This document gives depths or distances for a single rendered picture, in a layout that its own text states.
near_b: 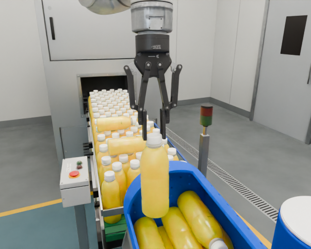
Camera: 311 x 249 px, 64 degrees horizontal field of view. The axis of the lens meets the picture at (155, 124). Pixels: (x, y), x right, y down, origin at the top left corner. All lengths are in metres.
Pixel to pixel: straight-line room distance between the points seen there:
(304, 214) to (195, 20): 5.04
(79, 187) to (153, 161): 0.45
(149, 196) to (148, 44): 0.35
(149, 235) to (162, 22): 0.54
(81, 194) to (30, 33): 4.06
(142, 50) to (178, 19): 4.97
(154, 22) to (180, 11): 5.00
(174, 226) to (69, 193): 0.42
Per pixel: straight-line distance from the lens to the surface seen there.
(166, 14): 0.56
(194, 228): 0.72
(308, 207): 1.05
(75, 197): 1.00
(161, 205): 0.65
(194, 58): 5.74
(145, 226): 0.78
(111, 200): 1.00
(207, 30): 5.87
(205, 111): 1.27
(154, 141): 0.59
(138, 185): 0.74
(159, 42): 0.55
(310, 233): 0.94
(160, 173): 0.60
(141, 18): 0.55
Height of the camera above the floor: 1.60
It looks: 20 degrees down
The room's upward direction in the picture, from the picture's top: straight up
